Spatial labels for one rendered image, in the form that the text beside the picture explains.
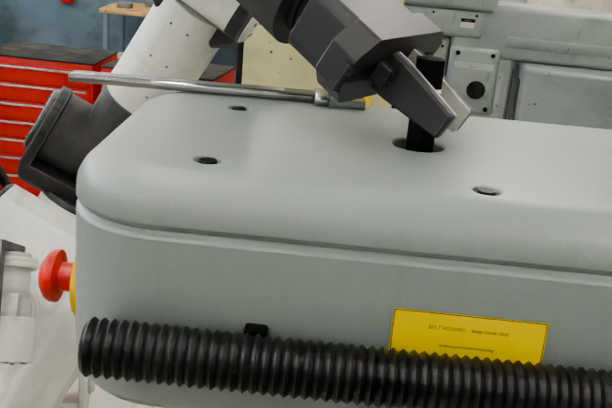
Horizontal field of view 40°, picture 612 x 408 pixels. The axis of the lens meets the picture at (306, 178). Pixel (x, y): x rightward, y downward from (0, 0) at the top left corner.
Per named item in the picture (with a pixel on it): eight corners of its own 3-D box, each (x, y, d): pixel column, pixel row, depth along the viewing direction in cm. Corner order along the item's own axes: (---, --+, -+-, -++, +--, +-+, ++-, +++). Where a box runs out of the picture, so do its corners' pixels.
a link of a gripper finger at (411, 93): (435, 143, 58) (373, 84, 60) (463, 108, 56) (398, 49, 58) (424, 147, 57) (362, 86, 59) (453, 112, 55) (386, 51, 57)
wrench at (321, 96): (64, 85, 68) (64, 74, 68) (76, 76, 72) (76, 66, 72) (364, 110, 69) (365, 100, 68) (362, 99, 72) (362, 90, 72)
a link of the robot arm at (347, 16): (397, 107, 67) (299, 13, 71) (468, 10, 62) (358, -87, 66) (307, 132, 57) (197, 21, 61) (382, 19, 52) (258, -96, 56)
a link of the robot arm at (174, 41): (296, -26, 97) (197, 118, 107) (204, -96, 96) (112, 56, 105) (275, -6, 87) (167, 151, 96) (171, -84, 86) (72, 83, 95)
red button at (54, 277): (33, 309, 63) (32, 260, 62) (51, 287, 67) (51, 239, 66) (76, 313, 63) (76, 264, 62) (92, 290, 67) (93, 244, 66)
